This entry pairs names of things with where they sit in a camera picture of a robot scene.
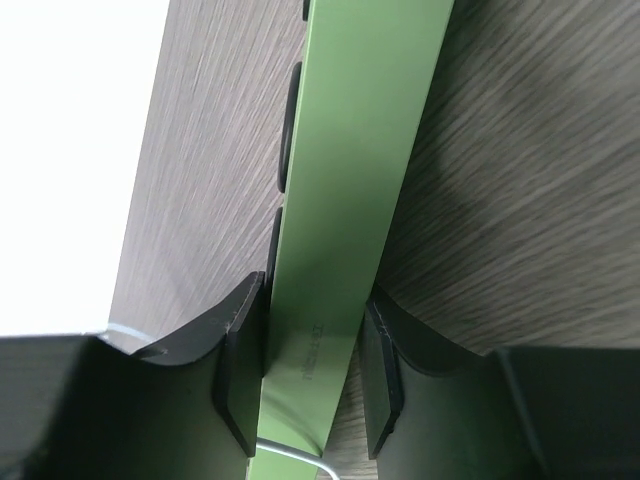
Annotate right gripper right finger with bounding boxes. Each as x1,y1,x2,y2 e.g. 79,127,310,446
362,287,639,479

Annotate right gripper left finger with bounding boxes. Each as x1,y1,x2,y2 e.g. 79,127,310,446
1,272,267,479

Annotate green power strip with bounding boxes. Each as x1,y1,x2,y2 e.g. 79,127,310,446
258,1,453,455

